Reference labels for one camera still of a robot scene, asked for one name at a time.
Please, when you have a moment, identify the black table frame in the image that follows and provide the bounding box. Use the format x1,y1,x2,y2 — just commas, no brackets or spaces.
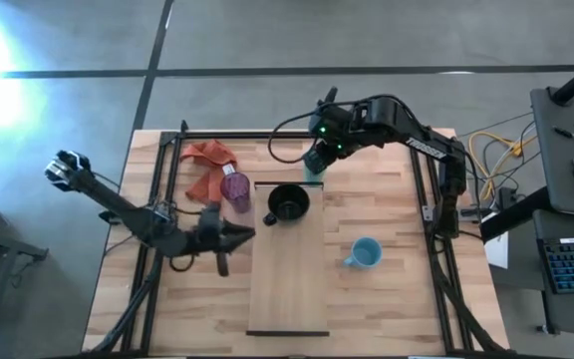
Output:
87,119,505,356

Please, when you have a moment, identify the white paper sheet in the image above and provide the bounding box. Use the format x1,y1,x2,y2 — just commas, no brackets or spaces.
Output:
482,212,511,270

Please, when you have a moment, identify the light blue mug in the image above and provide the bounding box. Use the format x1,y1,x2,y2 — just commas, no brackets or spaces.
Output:
342,236,384,271

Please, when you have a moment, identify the black mug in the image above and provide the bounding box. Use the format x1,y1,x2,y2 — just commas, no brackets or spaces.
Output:
262,182,312,227

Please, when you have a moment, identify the small teal cup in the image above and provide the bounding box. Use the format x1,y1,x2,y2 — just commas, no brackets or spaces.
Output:
303,167,328,185

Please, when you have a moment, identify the orange cloth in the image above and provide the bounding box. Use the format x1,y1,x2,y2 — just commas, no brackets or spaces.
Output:
179,139,239,204

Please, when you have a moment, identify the yellow cable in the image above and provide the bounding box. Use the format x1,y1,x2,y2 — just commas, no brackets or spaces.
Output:
467,130,540,201

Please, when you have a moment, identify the purple faceted plastic tumbler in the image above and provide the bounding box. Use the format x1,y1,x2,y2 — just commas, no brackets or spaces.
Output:
219,172,252,214

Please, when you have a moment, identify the wooden shelf with wire legs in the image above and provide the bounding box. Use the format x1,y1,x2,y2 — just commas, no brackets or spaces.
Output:
245,180,331,338

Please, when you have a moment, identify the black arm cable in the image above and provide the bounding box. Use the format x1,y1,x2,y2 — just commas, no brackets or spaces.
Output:
266,99,368,166

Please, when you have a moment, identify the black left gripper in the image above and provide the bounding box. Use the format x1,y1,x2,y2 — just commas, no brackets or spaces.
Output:
186,201,257,279

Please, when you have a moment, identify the black power adapter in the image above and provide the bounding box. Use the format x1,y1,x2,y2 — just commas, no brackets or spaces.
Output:
497,185,518,211

